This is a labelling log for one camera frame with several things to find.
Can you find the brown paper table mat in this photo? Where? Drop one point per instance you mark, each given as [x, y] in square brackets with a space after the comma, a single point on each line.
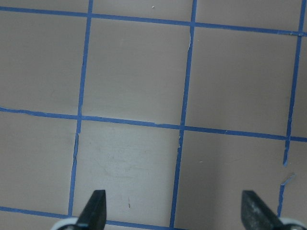
[173, 107]

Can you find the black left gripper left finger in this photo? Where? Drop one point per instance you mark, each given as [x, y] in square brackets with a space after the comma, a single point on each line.
[93, 216]

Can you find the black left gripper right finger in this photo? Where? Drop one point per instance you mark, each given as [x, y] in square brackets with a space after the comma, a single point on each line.
[256, 215]

